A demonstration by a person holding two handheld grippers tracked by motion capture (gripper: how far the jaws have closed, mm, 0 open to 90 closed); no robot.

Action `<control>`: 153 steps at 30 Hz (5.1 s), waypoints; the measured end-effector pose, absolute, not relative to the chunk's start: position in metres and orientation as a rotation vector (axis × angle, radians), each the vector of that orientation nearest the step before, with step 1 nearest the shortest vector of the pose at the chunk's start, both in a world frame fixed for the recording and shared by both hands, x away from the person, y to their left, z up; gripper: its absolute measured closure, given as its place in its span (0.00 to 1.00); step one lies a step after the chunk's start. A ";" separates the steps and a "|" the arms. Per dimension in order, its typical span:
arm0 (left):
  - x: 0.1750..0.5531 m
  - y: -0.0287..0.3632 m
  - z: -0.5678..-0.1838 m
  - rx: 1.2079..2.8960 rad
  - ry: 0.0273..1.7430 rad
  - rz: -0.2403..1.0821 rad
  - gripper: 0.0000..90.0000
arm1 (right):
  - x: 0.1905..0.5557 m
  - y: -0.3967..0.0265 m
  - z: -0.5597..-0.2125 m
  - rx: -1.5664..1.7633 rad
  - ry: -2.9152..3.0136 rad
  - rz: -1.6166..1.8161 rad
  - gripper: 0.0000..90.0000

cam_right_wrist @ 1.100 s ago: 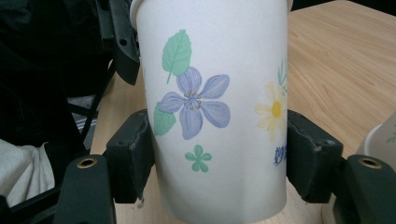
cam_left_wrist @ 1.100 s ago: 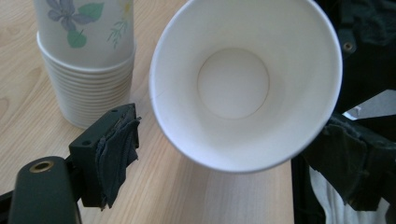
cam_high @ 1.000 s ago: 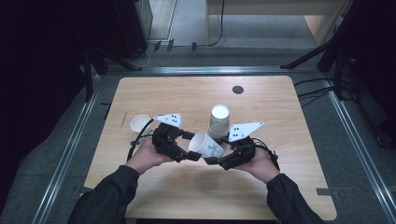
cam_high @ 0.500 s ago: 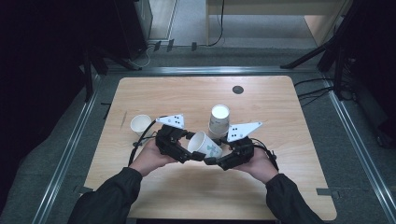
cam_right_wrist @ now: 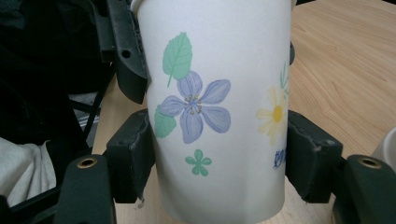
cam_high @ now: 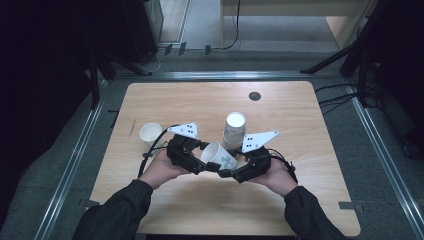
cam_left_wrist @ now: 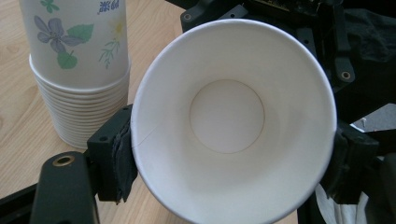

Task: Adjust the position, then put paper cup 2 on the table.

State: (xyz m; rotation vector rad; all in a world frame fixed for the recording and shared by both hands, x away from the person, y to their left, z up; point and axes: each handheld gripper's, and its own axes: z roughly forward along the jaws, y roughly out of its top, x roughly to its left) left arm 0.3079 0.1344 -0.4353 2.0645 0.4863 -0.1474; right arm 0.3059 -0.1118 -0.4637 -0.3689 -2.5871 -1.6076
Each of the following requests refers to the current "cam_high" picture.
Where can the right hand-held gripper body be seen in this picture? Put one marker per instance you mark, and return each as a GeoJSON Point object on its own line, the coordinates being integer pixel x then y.
{"type": "Point", "coordinates": [258, 163]}

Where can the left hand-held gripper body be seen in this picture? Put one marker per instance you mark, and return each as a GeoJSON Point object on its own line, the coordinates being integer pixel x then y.
{"type": "Point", "coordinates": [181, 151]}

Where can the white paper cup green print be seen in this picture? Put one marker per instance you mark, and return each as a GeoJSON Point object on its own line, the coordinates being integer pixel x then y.
{"type": "Point", "coordinates": [216, 155]}

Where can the stack of white paper cups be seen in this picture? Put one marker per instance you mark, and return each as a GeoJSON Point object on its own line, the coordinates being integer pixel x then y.
{"type": "Point", "coordinates": [235, 128]}

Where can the plain white paper cup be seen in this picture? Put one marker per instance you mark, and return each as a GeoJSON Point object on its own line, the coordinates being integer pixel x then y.
{"type": "Point", "coordinates": [150, 131]}

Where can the person's right hand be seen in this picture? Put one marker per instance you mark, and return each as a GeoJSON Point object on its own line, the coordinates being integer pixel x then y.
{"type": "Point", "coordinates": [278, 176]}

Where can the person's left hand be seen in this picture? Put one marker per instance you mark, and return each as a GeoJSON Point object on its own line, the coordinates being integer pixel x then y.
{"type": "Point", "coordinates": [161, 170]}

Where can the black round table grommet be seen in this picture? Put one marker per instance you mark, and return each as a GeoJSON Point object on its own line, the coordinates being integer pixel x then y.
{"type": "Point", "coordinates": [254, 96]}

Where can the black tape strip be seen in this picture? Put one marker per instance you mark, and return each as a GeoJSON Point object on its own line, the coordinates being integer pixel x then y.
{"type": "Point", "coordinates": [115, 117]}

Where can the black floor plug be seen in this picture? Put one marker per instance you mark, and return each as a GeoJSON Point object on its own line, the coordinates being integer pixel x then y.
{"type": "Point", "coordinates": [168, 49]}
{"type": "Point", "coordinates": [207, 50]}
{"type": "Point", "coordinates": [182, 48]}

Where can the grey tape strip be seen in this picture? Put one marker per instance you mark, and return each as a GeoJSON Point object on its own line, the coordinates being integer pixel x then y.
{"type": "Point", "coordinates": [350, 205]}

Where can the black metal stand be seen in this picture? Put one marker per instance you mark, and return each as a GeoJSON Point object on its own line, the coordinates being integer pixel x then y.
{"type": "Point", "coordinates": [95, 83]}

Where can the black tripod stand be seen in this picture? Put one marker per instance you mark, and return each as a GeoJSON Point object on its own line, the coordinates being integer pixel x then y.
{"type": "Point", "coordinates": [333, 60]}

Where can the dark computer tower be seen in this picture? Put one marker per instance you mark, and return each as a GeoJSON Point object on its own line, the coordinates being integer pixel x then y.
{"type": "Point", "coordinates": [141, 26]}

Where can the light wooden desk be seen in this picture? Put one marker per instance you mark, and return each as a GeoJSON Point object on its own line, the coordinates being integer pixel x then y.
{"type": "Point", "coordinates": [283, 7]}

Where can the long metal floor rail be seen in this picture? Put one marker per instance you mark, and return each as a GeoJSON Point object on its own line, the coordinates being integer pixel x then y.
{"type": "Point", "coordinates": [71, 170]}
{"type": "Point", "coordinates": [226, 75]}
{"type": "Point", "coordinates": [383, 156]}

